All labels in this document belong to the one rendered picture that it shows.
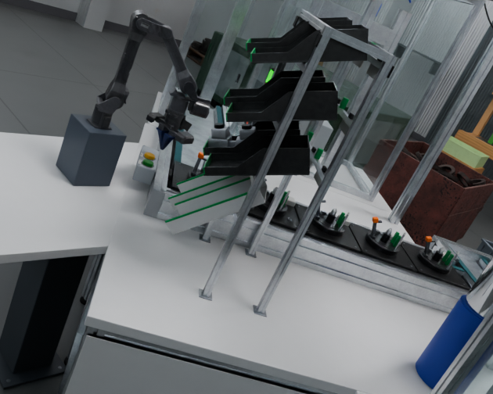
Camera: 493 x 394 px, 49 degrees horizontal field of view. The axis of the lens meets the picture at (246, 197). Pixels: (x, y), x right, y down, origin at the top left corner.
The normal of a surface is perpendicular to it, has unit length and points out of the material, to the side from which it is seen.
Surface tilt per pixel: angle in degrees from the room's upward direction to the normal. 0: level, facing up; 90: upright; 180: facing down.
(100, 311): 0
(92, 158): 90
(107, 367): 90
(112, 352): 90
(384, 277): 90
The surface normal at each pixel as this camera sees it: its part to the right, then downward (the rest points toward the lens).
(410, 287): 0.07, 0.43
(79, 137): -0.68, 0.00
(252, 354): 0.39, -0.85
